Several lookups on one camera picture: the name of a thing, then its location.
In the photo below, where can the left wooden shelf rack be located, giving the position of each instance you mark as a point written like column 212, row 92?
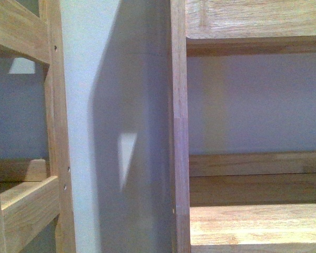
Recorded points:
column 36, row 210

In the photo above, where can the right wooden shelf rack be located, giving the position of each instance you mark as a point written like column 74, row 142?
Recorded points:
column 244, row 126

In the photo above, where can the wooden shelf rack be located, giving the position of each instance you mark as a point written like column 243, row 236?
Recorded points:
column 36, row 210
column 244, row 126

